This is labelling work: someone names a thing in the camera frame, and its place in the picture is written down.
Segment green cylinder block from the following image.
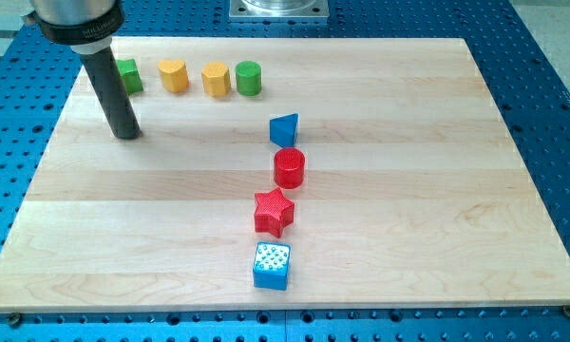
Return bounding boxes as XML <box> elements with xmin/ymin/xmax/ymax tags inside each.
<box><xmin>235</xmin><ymin>61</ymin><xmax>262</xmax><ymax>96</ymax></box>

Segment green star block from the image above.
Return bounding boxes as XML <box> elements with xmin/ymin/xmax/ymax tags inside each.
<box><xmin>116</xmin><ymin>59</ymin><xmax>143</xmax><ymax>95</ymax></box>

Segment blue triangle block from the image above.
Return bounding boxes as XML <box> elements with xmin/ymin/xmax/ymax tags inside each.
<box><xmin>269</xmin><ymin>113</ymin><xmax>298</xmax><ymax>148</ymax></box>

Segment red cylinder block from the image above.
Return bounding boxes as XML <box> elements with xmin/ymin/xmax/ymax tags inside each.
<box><xmin>274</xmin><ymin>147</ymin><xmax>306</xmax><ymax>189</ymax></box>

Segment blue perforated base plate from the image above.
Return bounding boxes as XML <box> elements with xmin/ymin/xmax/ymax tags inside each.
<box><xmin>0</xmin><ymin>1</ymin><xmax>570</xmax><ymax>341</ymax></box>

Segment yellow heart block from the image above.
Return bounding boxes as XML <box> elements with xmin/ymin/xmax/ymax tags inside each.
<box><xmin>158</xmin><ymin>59</ymin><xmax>189</xmax><ymax>93</ymax></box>

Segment silver metal mounting plate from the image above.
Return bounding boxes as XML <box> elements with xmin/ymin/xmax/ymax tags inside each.
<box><xmin>229</xmin><ymin>0</ymin><xmax>329</xmax><ymax>20</ymax></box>

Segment yellow hexagon block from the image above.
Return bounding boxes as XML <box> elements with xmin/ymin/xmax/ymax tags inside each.
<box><xmin>201</xmin><ymin>62</ymin><xmax>231</xmax><ymax>98</ymax></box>

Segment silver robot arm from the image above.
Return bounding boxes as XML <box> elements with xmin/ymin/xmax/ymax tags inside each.
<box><xmin>22</xmin><ymin>0</ymin><xmax>141</xmax><ymax>140</ymax></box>

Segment wooden board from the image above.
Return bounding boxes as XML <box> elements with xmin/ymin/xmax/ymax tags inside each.
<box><xmin>0</xmin><ymin>37</ymin><xmax>570</xmax><ymax>313</ymax></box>

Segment blue cube block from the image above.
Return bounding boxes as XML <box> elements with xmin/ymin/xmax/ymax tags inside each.
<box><xmin>253</xmin><ymin>241</ymin><xmax>291</xmax><ymax>291</ymax></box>

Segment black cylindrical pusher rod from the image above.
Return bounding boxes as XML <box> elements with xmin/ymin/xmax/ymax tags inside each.
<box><xmin>80</xmin><ymin>47</ymin><xmax>141</xmax><ymax>140</ymax></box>

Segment red star block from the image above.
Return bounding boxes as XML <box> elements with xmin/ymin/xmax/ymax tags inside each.
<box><xmin>254</xmin><ymin>187</ymin><xmax>295</xmax><ymax>238</ymax></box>

